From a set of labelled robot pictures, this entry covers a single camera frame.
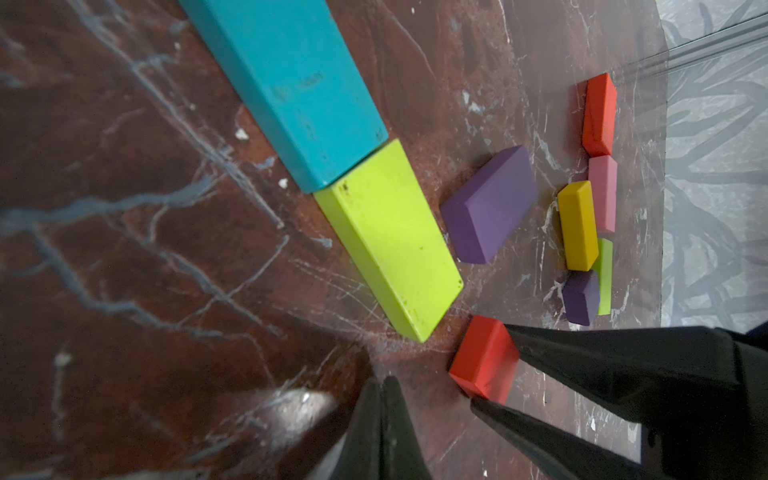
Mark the large purple block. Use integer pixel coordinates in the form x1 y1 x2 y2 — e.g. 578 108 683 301
440 146 538 264

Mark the long red block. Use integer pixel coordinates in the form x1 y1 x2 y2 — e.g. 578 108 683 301
582 73 617 157

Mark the teal block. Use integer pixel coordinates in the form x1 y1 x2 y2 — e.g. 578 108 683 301
181 1 388 193

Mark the small purple block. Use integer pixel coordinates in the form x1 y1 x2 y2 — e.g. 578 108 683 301
562 270 600 326

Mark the yellow block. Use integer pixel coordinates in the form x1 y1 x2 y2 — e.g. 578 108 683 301
557 181 599 271

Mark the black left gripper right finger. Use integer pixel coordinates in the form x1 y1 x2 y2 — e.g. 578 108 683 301
471 325 767 479

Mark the small red block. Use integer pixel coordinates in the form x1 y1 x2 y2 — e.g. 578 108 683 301
449 315 520 405

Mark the light pink block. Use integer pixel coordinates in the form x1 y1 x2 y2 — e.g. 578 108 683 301
588 155 618 233

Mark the lime green block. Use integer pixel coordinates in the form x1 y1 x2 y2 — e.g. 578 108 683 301
314 140 463 343
592 238 614 316

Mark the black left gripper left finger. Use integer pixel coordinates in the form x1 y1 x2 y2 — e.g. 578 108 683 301
305 376 432 479

